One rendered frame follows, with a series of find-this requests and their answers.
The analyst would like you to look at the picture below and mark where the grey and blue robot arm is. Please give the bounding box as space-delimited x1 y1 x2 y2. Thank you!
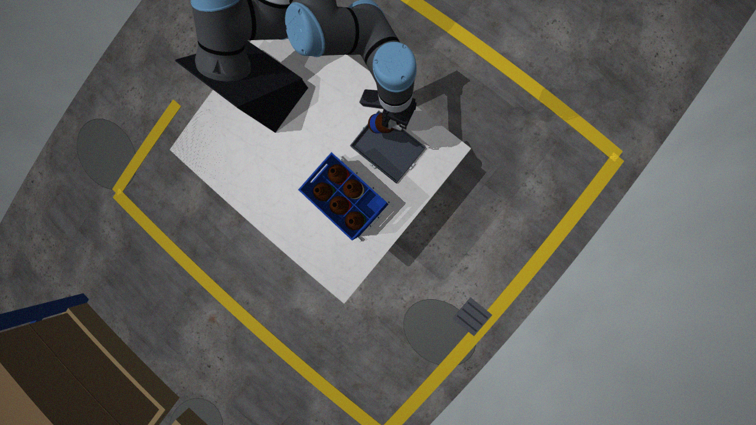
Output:
191 0 416 113

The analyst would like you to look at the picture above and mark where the brown bottle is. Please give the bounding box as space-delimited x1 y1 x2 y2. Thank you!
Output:
313 182 336 202
368 113 394 133
343 179 364 199
330 196 352 215
345 211 366 230
328 164 350 185

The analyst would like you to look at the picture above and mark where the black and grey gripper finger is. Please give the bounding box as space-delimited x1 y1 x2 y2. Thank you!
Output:
382 117 402 130

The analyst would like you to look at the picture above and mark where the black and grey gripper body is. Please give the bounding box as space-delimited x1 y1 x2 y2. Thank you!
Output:
382 98 416 129

